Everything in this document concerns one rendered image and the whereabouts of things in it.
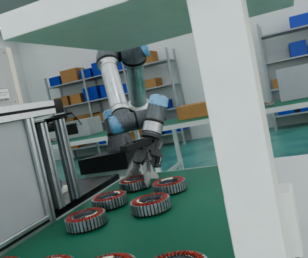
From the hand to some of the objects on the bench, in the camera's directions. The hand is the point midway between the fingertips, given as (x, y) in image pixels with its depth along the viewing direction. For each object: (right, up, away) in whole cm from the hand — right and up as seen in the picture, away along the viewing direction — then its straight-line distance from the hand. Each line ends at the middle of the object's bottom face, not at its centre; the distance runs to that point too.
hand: (134, 185), depth 133 cm
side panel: (-29, -10, -33) cm, 45 cm away
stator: (+6, -2, -30) cm, 31 cm away
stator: (0, -1, 0) cm, 1 cm away
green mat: (+6, -2, -29) cm, 30 cm away
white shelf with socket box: (+18, -4, -71) cm, 73 cm away
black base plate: (-45, -9, +15) cm, 48 cm away
